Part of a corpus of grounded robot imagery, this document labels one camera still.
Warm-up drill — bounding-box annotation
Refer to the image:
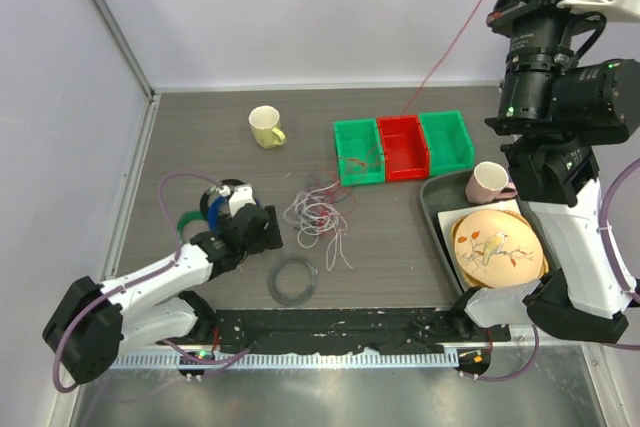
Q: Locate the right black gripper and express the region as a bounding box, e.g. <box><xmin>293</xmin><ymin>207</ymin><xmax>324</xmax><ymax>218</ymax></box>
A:
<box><xmin>486</xmin><ymin>0</ymin><xmax>618</xmax><ymax>128</ymax></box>

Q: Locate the white cable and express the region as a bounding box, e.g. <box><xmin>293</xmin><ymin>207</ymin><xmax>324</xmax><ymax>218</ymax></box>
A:
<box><xmin>282</xmin><ymin>186</ymin><xmax>354</xmax><ymax>271</ymax></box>

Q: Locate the red thin cable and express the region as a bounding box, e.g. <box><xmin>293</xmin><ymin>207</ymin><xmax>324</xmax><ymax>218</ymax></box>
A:
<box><xmin>304</xmin><ymin>0</ymin><xmax>536</xmax><ymax>208</ymax></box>

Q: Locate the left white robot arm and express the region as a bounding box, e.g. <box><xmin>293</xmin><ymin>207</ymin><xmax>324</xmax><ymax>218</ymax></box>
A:
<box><xmin>42</xmin><ymin>204</ymin><xmax>283</xmax><ymax>393</ymax></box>

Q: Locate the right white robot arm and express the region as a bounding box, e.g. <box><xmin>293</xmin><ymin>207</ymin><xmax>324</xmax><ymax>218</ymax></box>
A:
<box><xmin>451</xmin><ymin>0</ymin><xmax>639</xmax><ymax>344</ymax></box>

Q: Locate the yellow ceramic mug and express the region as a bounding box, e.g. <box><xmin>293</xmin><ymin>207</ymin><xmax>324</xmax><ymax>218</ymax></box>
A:
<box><xmin>248</xmin><ymin>105</ymin><xmax>286</xmax><ymax>149</ymax></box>

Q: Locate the left green plastic bin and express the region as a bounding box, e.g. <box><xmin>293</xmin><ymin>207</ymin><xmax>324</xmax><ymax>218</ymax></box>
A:
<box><xmin>333</xmin><ymin>118</ymin><xmax>385</xmax><ymax>187</ymax></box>

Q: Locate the green plastic bin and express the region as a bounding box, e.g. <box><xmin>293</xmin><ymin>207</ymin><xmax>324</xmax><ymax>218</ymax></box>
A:
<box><xmin>333</xmin><ymin>118</ymin><xmax>385</xmax><ymax>187</ymax></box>
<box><xmin>418</xmin><ymin>111</ymin><xmax>475</xmax><ymax>177</ymax></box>

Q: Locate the red plastic bin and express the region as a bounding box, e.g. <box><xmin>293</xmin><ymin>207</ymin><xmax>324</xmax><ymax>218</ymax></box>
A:
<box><xmin>376</xmin><ymin>115</ymin><xmax>430</xmax><ymax>182</ymax></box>

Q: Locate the right green plastic bin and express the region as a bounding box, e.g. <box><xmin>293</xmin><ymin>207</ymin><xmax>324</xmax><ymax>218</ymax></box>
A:
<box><xmin>418</xmin><ymin>111</ymin><xmax>475</xmax><ymax>177</ymax></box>

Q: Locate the white square plate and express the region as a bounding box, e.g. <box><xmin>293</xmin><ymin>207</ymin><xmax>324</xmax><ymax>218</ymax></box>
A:
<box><xmin>437</xmin><ymin>199</ymin><xmax>521</xmax><ymax>267</ymax></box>

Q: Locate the dark grey tray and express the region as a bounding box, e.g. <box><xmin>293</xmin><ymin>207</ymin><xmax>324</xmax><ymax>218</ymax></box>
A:
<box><xmin>419</xmin><ymin>170</ymin><xmax>540</xmax><ymax>293</ymax></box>

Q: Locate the pink ceramic mug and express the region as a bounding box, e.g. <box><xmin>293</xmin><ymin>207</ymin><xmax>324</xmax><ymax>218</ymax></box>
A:
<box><xmin>465</xmin><ymin>161</ymin><xmax>518</xmax><ymax>205</ymax></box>

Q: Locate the bird pattern plate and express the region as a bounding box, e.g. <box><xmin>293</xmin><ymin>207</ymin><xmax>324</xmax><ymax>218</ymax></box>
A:
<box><xmin>450</xmin><ymin>209</ymin><xmax>549</xmax><ymax>289</ymax></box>

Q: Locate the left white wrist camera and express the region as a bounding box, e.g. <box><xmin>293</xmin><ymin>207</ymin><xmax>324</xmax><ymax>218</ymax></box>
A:
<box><xmin>214</xmin><ymin>182</ymin><xmax>257</xmax><ymax>217</ymax></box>

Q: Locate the grey coiled cable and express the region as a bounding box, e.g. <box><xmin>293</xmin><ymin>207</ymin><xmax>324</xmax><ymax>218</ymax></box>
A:
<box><xmin>267</xmin><ymin>256</ymin><xmax>320</xmax><ymax>306</ymax></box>

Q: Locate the black coiled cable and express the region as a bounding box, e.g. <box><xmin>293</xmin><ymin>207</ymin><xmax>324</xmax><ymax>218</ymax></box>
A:
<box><xmin>198</xmin><ymin>177</ymin><xmax>251</xmax><ymax>218</ymax></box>

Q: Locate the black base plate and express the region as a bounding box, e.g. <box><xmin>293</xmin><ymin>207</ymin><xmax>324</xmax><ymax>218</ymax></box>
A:
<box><xmin>155</xmin><ymin>307</ymin><xmax>511</xmax><ymax>354</ymax></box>

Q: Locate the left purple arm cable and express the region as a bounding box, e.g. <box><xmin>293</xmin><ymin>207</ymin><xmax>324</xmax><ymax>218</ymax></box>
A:
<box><xmin>52</xmin><ymin>171</ymin><xmax>231</xmax><ymax>393</ymax></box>

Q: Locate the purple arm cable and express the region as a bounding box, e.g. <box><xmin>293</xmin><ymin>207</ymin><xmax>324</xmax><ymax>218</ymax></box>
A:
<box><xmin>597</xmin><ymin>156</ymin><xmax>640</xmax><ymax>298</ymax></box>
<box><xmin>52</xmin><ymin>171</ymin><xmax>231</xmax><ymax>393</ymax></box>

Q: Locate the white slotted cable duct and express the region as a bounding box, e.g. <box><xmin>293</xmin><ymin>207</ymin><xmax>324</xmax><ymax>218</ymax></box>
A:
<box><xmin>111</xmin><ymin>348</ymin><xmax>459</xmax><ymax>370</ymax></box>

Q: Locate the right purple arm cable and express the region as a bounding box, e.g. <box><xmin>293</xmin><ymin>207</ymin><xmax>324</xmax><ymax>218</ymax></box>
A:
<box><xmin>597</xmin><ymin>156</ymin><xmax>640</xmax><ymax>298</ymax></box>

